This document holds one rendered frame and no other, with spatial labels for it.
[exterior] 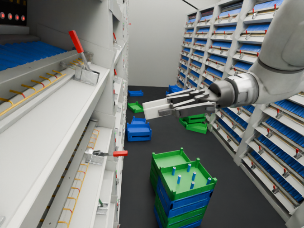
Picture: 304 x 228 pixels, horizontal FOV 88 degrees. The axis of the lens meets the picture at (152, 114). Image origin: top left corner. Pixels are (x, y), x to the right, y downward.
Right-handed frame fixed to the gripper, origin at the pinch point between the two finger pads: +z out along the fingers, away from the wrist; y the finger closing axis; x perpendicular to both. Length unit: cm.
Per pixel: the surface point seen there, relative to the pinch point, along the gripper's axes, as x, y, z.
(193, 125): 124, -161, -67
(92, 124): 3.2, -4.9, 19.5
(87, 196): 7.2, 16.7, 17.6
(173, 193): 61, -16, -2
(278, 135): 78, -55, -103
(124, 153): 6.4, 7.5, 10.3
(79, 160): 3.2, 10.3, 19.6
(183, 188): 70, -23, -10
